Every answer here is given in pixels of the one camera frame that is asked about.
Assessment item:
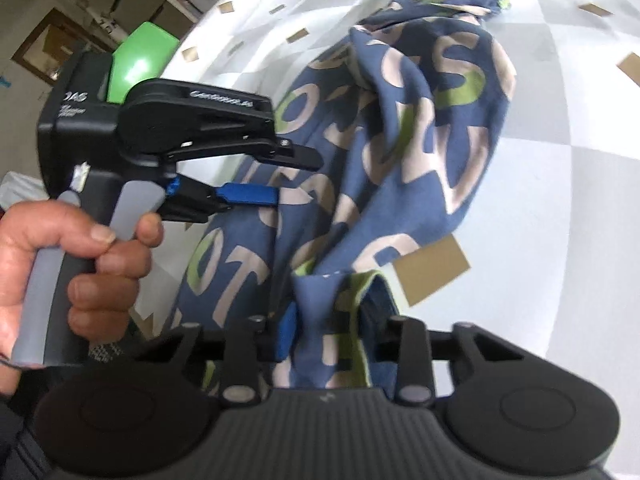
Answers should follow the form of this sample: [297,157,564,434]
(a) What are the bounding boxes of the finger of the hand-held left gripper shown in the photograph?
[160,176,280,224]
[170,132,321,171]

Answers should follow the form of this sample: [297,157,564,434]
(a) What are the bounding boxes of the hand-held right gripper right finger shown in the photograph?
[372,316,526,407]

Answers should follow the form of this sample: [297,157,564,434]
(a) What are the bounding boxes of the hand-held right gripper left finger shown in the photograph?
[135,307,301,407]

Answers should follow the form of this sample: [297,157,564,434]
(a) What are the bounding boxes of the blue letter print pants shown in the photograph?
[170,0,518,396]

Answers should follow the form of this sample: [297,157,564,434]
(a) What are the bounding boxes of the person's left hand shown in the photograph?
[0,200,166,368]

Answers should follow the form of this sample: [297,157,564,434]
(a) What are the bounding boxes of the green plastic chair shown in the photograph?
[97,21,181,103]

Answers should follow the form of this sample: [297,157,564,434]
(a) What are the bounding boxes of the houndstooth patterned cloth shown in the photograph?
[87,342,126,366]

